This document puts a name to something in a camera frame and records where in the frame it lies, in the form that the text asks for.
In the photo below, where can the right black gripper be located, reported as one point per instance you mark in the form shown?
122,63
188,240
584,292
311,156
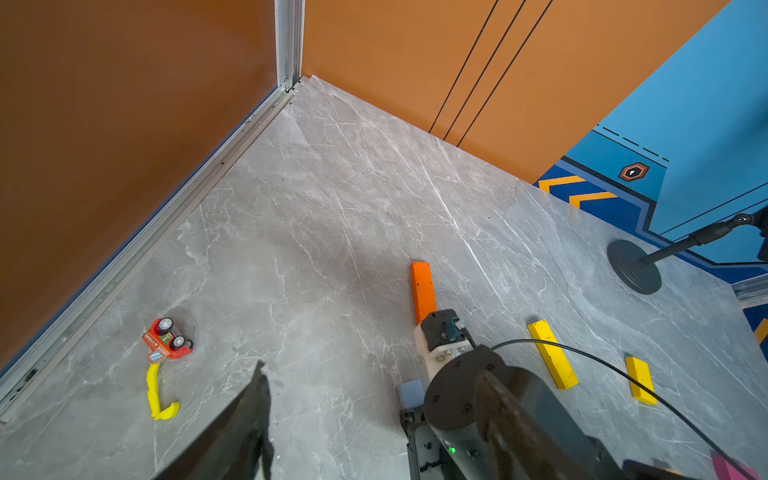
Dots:
443,439

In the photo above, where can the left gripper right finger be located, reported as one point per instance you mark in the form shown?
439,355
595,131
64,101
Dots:
521,447

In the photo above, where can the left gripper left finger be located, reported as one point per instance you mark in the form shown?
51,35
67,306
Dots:
236,445

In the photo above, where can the light blue block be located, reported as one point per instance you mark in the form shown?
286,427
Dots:
411,394

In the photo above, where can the orange long block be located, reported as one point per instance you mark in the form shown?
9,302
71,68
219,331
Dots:
423,292

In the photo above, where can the magenta block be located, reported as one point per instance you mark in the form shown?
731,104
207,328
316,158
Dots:
725,470

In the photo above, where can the long yellow block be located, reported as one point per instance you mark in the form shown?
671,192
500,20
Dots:
559,367

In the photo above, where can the yellow plastic hook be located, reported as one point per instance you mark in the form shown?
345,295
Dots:
157,412

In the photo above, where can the red toy car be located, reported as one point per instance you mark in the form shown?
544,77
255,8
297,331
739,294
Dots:
164,343

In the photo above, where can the small yellow block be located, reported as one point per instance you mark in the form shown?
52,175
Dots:
641,384

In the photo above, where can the black microphone on stand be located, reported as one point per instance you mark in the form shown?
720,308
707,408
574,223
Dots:
638,270

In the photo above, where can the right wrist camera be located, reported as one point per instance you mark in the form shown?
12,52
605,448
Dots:
440,338

